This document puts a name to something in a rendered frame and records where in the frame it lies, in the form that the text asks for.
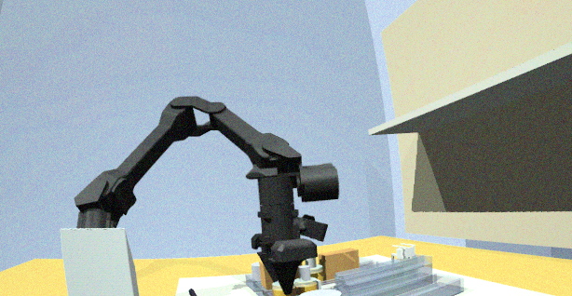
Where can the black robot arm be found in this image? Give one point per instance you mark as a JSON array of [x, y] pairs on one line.
[[275, 164]]

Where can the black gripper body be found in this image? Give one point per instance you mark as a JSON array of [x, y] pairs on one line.
[[277, 235]]

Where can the tan rectangular block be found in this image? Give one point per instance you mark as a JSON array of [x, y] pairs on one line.
[[266, 279], [337, 261]]

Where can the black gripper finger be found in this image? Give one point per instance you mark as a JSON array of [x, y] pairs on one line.
[[264, 258], [285, 273]]

